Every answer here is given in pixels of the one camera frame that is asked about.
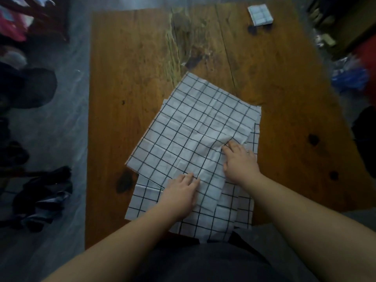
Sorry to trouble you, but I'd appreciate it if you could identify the person's left forearm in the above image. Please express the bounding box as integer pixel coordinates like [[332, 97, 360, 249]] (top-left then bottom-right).
[[44, 208, 177, 282]]

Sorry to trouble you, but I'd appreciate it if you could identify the black standing fan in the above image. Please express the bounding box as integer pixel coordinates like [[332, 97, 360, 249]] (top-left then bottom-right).
[[0, 63, 58, 109]]

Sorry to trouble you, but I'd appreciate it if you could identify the brown cardboard sheet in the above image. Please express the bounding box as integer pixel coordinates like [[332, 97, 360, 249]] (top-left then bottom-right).
[[332, 2, 376, 56]]

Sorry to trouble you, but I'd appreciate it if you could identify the white blue printed paper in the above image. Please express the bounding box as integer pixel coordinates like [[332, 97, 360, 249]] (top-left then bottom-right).
[[5, 0, 56, 8]]

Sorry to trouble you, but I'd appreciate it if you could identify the person's right hand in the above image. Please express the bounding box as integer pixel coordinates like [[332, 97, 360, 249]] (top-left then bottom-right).
[[222, 139, 263, 188]]

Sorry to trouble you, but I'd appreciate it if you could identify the black backpack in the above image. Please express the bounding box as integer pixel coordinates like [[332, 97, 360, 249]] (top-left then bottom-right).
[[351, 105, 376, 179]]

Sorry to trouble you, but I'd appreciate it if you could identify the blue plastic bag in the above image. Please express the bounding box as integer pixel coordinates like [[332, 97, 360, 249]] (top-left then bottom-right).
[[332, 55, 371, 93]]

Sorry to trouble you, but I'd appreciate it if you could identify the person's black top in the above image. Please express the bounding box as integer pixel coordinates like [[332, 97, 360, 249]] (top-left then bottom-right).
[[141, 231, 282, 282]]

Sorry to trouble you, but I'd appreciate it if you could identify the dark shelf unit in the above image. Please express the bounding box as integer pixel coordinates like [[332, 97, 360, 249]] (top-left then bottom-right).
[[307, 0, 376, 30]]

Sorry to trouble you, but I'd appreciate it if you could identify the pile of packaging scraps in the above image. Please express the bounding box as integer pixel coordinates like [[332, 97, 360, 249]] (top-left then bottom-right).
[[311, 26, 337, 47]]

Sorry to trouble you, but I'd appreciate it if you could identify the person's left hand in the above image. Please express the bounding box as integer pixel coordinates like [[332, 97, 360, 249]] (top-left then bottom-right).
[[156, 172, 201, 223]]

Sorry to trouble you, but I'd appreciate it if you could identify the black blue bag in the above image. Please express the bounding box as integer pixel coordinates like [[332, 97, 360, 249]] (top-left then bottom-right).
[[10, 166, 73, 232]]

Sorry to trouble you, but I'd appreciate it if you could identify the person's right forearm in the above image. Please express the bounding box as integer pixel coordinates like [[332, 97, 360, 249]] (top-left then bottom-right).
[[245, 173, 376, 282]]

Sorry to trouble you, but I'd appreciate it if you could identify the pink plastic bag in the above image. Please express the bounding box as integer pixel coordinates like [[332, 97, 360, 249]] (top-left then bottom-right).
[[0, 7, 33, 42]]

